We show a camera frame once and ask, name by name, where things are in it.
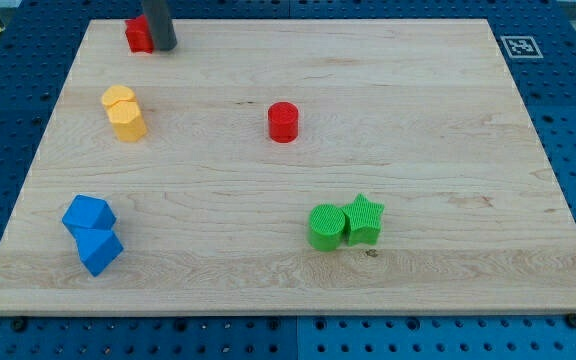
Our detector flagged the yellow hexagon block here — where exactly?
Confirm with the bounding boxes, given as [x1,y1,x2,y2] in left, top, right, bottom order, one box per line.
[107,101,148,142]

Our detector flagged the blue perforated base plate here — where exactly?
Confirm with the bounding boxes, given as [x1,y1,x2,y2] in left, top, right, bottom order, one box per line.
[0,0,576,359]

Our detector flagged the blue cube block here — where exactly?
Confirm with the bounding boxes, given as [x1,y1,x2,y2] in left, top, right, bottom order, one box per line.
[62,194,116,234]

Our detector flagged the blue triangle block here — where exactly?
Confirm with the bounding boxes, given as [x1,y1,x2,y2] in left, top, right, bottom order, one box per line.
[74,228,123,277]

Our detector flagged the red cylinder block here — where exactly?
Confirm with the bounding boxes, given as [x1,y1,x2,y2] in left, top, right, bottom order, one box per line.
[267,102,299,143]

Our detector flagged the yellow heart block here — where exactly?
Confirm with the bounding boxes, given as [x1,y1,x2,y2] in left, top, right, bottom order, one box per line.
[101,85,136,110]

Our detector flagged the red star block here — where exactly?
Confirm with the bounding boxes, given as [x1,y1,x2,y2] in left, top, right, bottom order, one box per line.
[124,15,154,53]

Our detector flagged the green cylinder block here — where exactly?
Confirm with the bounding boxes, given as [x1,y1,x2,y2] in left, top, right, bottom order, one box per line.
[308,204,346,252]

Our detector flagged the light wooden board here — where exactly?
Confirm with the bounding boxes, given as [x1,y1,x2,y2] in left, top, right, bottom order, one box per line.
[0,19,576,317]

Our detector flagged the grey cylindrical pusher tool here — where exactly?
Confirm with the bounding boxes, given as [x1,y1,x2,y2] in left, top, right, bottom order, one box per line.
[141,0,177,51]

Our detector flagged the white fiducial marker tag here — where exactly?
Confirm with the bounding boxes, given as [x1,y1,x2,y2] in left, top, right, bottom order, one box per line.
[501,35,543,59]

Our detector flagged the green star block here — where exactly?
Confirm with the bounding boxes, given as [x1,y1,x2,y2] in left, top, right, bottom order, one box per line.
[341,194,385,246]

